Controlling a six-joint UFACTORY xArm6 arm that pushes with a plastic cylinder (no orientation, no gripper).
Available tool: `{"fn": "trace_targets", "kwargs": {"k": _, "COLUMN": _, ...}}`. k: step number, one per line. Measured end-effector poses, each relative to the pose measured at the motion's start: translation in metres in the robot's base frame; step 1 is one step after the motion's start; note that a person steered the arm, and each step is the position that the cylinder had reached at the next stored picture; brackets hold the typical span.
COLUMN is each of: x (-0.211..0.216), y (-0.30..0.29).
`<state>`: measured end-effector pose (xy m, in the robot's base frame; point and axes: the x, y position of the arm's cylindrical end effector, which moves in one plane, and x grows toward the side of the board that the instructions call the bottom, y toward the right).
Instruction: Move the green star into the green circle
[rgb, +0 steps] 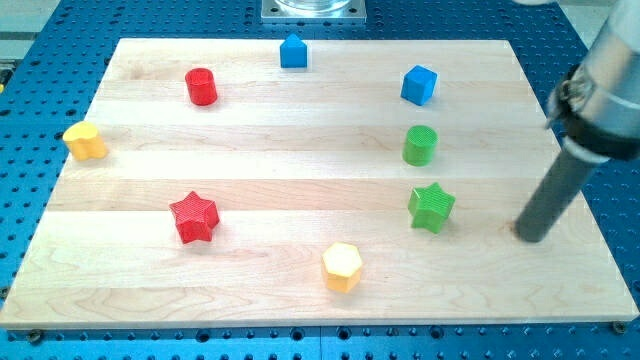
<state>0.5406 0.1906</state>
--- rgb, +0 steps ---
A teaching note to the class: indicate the blue cube block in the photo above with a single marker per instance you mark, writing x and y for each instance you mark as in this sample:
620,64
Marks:
418,85

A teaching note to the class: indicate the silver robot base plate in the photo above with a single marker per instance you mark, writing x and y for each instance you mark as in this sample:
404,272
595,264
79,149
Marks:
313,11

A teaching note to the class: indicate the green cylinder block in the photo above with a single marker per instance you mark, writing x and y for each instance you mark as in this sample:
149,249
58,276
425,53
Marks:
419,146

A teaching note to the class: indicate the wooden board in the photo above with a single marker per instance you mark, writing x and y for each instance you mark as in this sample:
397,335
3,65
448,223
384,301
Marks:
295,161

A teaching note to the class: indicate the yellow hexagon block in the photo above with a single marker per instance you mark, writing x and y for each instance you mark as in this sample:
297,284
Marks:
341,267

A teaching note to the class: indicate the yellow heart block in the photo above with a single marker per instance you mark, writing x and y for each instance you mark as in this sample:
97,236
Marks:
84,141

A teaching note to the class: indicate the red cylinder block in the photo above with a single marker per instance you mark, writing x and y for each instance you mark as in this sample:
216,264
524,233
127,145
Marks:
201,86

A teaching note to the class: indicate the blue house-shaped block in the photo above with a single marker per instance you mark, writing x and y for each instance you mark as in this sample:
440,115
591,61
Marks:
293,52

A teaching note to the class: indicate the red star block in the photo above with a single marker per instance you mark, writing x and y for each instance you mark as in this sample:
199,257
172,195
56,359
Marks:
195,218

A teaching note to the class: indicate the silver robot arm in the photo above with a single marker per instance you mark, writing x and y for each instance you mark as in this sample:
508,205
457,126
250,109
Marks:
597,101

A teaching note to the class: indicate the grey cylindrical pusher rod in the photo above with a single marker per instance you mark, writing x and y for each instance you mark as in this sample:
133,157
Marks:
571,169

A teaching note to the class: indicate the green star block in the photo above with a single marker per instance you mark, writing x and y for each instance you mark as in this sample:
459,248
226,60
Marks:
430,207

